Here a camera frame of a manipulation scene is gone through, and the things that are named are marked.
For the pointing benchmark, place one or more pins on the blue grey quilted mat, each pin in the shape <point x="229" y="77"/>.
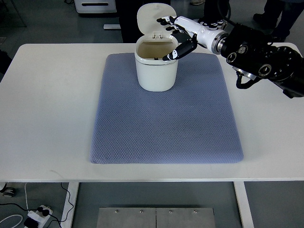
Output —
<point x="191" y="123"/>

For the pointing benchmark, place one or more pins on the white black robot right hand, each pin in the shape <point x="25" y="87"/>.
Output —
<point x="199" y="35"/>

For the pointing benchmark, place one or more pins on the white cabinet stand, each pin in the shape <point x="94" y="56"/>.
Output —
<point x="111" y="27"/>

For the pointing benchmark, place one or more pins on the white power strip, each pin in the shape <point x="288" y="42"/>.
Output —
<point x="41" y="215"/>

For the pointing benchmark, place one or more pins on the white table leg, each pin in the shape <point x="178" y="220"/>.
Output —
<point x="70" y="204"/>
<point x="243" y="205"/>

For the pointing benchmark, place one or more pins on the person black white sneakers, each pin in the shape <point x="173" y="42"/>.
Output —
<point x="213" y="13"/>

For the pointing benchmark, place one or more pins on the grey metal base plate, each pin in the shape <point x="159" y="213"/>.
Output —
<point x="156" y="218"/>

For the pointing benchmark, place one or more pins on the white table left leg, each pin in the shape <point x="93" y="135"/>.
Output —
<point x="70" y="204"/>

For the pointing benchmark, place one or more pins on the white table right leg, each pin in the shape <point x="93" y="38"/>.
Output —
<point x="243" y="205"/>

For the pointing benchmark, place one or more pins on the white trash can open lid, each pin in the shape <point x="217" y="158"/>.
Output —
<point x="153" y="73"/>

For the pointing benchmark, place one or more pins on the white appliance with slot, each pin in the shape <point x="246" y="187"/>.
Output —
<point x="95" y="6"/>

